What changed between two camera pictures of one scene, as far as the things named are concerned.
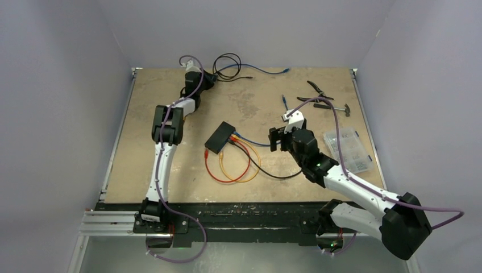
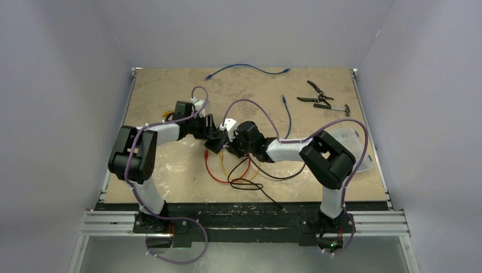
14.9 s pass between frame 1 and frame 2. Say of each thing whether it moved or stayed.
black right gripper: moved
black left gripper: moved
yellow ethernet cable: stayed
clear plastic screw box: stayed
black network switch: stayed
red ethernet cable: stayed
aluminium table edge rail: stayed
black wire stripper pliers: stayed
